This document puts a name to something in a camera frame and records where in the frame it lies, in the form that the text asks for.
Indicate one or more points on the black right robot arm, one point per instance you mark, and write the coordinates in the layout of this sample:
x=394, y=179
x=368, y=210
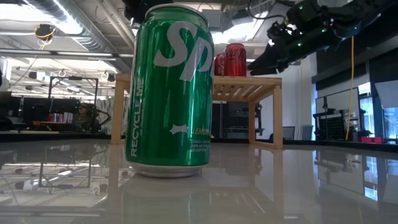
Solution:
x=342, y=18

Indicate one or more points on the black metal frame rig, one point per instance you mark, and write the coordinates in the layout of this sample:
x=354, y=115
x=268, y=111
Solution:
x=50, y=90

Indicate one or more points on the wooden slatted shelf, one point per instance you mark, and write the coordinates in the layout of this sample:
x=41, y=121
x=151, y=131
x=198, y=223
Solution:
x=276, y=109

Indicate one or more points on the silver ventilation duct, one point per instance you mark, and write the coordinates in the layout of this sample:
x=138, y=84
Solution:
x=77, y=28

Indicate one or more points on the red Coca-Cola can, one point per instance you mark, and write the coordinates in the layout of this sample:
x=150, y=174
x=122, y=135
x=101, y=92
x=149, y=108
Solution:
x=219, y=65

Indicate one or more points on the grey ceiling box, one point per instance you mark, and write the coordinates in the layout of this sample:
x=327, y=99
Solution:
x=214, y=20

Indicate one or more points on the person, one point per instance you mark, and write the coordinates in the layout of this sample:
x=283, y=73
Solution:
x=84, y=119

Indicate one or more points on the green Sprite can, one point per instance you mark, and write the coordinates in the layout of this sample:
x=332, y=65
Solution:
x=168, y=109

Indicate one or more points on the red Coke Zero can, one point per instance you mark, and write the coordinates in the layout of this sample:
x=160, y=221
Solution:
x=235, y=60

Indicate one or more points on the distant colourful cans row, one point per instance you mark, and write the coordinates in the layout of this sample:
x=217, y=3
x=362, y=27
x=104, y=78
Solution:
x=59, y=117

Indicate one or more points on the patterned hanging fabric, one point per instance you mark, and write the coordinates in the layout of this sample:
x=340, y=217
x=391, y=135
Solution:
x=105, y=115

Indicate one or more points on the whiteboard panel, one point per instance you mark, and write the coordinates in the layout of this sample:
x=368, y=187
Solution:
x=337, y=99

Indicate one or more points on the black aluminium table frame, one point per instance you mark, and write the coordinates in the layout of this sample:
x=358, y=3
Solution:
x=62, y=136

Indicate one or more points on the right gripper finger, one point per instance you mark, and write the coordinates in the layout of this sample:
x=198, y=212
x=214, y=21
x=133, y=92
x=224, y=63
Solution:
x=270, y=59
x=275, y=68

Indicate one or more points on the black equipment rack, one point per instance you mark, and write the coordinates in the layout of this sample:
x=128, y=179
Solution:
x=239, y=118

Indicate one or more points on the red bin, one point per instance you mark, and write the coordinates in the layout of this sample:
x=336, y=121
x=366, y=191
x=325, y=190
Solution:
x=371, y=139

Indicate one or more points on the grey chair back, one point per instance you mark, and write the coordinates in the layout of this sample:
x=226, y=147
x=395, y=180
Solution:
x=289, y=132

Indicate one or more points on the black perforated rack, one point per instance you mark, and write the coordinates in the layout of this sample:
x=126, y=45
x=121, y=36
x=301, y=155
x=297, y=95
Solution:
x=332, y=127

